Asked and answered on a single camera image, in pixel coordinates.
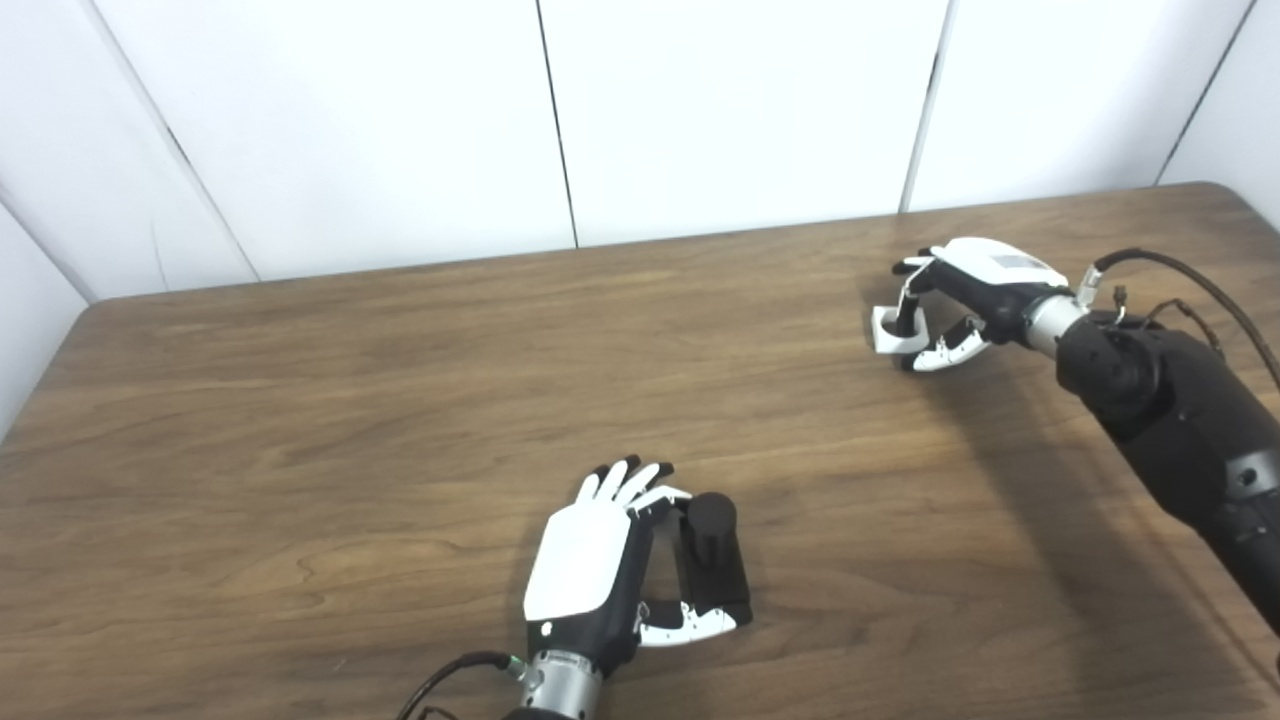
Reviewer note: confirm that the black peg block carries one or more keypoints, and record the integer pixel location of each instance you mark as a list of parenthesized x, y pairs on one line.
[(715, 550)]

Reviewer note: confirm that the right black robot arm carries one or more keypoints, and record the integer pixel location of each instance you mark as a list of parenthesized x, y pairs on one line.
[(1180, 420)]

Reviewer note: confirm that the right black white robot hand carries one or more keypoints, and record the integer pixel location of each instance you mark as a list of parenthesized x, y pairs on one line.
[(990, 275)]

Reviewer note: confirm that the white square piece with hole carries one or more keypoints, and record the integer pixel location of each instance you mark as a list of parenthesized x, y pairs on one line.
[(885, 335)]

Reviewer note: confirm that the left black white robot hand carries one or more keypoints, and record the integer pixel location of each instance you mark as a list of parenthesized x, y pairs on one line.
[(580, 560)]

